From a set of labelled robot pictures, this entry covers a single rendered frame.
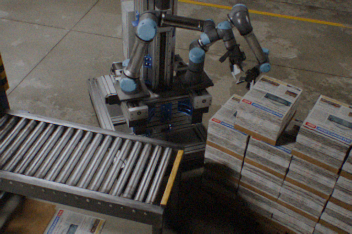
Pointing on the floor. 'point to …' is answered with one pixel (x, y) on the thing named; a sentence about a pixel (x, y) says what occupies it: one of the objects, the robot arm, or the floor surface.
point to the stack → (237, 139)
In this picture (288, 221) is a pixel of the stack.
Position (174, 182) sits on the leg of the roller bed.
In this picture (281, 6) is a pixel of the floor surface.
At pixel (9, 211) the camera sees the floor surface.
